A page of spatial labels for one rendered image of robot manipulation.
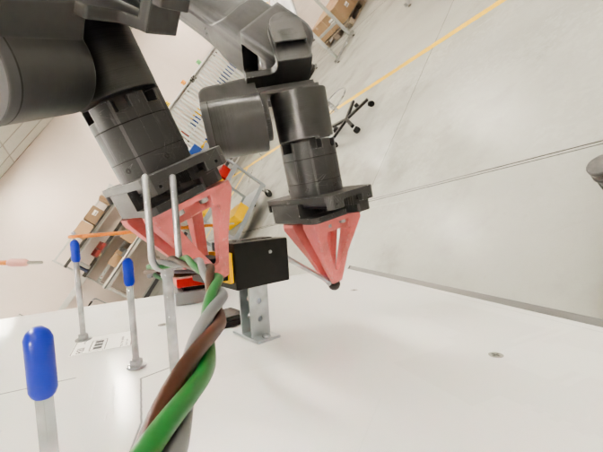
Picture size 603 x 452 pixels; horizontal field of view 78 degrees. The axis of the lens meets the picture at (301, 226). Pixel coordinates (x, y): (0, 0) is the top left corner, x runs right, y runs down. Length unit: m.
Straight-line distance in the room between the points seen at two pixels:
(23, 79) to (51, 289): 8.13
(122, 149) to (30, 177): 8.27
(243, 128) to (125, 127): 0.12
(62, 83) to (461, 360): 0.31
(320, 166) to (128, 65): 0.18
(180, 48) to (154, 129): 9.59
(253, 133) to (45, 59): 0.18
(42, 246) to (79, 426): 8.11
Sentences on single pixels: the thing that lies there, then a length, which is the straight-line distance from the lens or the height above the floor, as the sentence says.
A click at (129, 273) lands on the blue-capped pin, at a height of 1.20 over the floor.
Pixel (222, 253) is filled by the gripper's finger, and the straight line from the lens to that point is 0.31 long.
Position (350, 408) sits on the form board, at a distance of 0.24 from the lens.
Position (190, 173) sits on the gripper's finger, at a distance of 0.29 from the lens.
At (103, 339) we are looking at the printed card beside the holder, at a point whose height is 1.18.
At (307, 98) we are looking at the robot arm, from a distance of 0.37.
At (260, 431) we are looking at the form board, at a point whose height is 1.11.
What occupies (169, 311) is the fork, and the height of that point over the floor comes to 1.18.
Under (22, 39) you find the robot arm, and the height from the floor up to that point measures 1.31.
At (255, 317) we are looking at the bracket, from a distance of 0.35.
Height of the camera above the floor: 1.23
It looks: 22 degrees down
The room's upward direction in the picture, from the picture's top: 55 degrees counter-clockwise
